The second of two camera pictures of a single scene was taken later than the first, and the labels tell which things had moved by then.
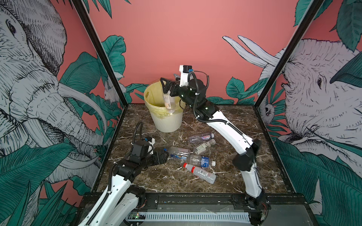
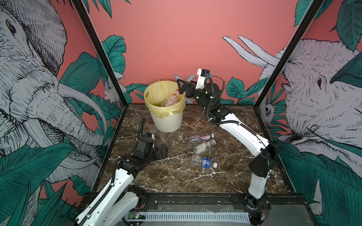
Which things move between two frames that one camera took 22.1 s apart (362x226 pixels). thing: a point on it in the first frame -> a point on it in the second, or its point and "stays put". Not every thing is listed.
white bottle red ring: (209, 177) -> (173, 99)
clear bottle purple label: (201, 138) stays put
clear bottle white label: (202, 148) stays put
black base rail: (218, 204) stays put
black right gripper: (173, 87) -> (191, 86)
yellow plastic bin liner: (153, 96) stays put
